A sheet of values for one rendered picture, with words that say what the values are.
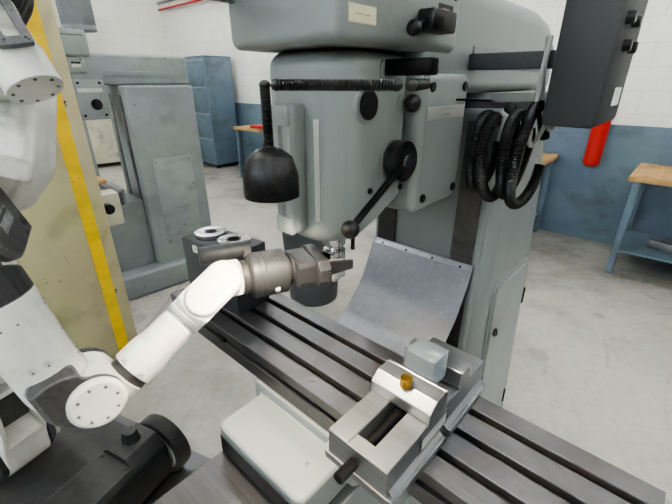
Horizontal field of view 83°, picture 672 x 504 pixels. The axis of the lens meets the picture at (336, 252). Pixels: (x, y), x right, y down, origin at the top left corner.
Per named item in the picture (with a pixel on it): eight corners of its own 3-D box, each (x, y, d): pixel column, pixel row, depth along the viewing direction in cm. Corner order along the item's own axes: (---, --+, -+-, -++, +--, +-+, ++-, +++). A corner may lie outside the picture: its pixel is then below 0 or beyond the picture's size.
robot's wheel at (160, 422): (141, 458, 131) (128, 415, 123) (153, 446, 135) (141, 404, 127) (184, 482, 124) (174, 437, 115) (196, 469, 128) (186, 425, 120)
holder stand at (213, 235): (239, 316, 106) (231, 251, 98) (190, 293, 118) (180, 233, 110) (270, 298, 115) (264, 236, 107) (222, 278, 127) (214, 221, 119)
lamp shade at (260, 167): (236, 202, 47) (231, 151, 45) (253, 187, 54) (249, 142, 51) (294, 203, 47) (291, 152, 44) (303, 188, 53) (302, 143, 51)
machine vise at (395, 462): (391, 512, 58) (396, 462, 54) (321, 453, 67) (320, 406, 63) (486, 388, 81) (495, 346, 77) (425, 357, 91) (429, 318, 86)
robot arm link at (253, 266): (273, 294, 70) (208, 307, 66) (262, 296, 80) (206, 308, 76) (261, 234, 71) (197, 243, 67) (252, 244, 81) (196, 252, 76)
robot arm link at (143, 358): (202, 343, 66) (110, 440, 59) (182, 324, 74) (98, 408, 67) (159, 306, 60) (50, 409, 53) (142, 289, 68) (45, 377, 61)
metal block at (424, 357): (431, 390, 69) (434, 364, 67) (403, 374, 73) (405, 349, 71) (445, 375, 73) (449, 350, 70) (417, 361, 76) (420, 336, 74)
